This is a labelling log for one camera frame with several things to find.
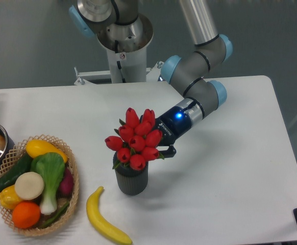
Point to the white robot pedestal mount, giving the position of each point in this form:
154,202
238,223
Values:
124,67

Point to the yellow squash toy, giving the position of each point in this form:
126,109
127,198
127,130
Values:
37,147

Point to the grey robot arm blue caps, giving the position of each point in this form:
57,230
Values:
125,34

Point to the green bean pod toy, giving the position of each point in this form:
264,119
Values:
55,217

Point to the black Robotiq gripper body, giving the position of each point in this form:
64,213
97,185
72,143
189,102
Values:
173,124

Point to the woven wicker basket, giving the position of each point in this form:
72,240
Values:
13,156

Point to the orange toy fruit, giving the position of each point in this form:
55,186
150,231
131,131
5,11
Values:
26,214

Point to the purple sweet potato toy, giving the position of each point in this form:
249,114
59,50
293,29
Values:
66,185

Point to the green cucumber toy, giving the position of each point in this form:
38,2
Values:
22,166

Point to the red tulip bouquet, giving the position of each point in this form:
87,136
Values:
136,141

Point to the dark grey ribbed vase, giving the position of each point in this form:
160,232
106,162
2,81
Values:
132,182

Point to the green bok choy toy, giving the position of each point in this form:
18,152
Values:
51,167

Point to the yellow toy banana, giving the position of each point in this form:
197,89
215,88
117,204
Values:
104,228

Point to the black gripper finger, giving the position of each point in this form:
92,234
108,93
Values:
166,151

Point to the yellow bell pepper toy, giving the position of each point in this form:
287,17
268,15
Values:
9,198

